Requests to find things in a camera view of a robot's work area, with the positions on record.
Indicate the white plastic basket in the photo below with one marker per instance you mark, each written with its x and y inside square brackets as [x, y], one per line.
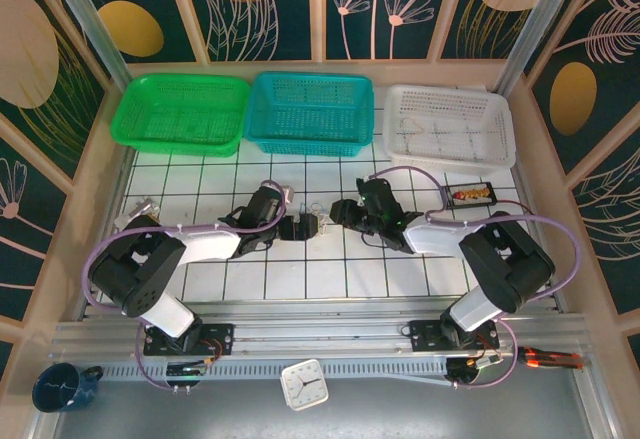
[450, 124]

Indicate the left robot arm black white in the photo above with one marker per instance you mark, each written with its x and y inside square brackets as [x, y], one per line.
[145, 269]

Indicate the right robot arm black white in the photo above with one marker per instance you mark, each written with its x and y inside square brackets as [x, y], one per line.
[505, 264]

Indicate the black device with red pattern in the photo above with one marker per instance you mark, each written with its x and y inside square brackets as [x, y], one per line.
[470, 195]

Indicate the teal plastic basket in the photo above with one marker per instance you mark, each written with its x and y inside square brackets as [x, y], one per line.
[310, 114]

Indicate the green plastic basket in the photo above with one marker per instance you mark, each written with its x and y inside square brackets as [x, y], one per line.
[180, 114]

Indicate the clear acrylic block brass fitting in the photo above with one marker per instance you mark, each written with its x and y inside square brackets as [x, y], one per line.
[135, 213]

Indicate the white square clock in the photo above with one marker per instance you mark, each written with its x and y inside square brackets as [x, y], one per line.
[304, 384]

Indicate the small circuit board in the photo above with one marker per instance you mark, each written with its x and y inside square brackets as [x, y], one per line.
[187, 371]
[487, 361]

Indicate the orange black pliers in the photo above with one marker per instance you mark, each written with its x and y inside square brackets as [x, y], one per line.
[550, 357]

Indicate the dark blue mug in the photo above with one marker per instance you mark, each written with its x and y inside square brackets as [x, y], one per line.
[57, 389]

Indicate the aluminium rail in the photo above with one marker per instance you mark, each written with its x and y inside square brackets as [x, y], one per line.
[325, 339]

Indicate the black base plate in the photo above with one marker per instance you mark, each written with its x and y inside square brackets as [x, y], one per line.
[425, 336]
[220, 339]

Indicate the aluminium frame post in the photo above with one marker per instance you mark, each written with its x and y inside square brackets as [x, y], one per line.
[540, 24]
[90, 24]

